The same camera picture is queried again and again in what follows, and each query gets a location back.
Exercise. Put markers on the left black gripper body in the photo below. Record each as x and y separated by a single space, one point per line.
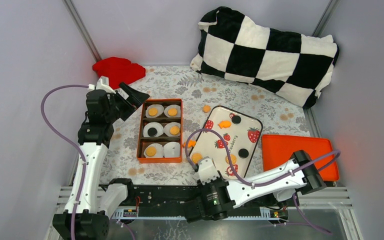
117 110

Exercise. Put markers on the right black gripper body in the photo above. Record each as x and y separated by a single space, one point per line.
217 179

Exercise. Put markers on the orange compartment cookie box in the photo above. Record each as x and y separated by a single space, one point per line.
144 142

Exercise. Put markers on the orange fish cookie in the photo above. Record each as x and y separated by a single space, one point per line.
224 124
189 144

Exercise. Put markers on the white strawberry tray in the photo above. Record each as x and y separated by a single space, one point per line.
244 135

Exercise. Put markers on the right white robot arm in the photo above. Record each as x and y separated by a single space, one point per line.
298 174

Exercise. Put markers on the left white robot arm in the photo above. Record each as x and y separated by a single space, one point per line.
85 216

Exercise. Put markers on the white paper cup liner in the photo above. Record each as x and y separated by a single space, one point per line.
160 150
158 106
172 149
168 126
156 125
178 107

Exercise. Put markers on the red cloth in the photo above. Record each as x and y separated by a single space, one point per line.
119 70

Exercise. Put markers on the black sandwich cookie middle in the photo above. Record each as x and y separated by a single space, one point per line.
152 132

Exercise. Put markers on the black sandwich cookie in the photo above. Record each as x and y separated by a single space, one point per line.
236 119
152 132
243 153

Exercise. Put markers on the small round yellow biscuit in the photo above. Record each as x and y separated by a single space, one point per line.
172 112

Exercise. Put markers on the black sandwich cookie right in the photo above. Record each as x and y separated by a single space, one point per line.
243 153

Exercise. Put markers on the orange box lid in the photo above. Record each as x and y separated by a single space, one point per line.
277 149

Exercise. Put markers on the black sandwich cookie top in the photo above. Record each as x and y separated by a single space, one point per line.
236 119

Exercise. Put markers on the black white checkered blanket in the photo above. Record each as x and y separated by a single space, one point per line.
291 65

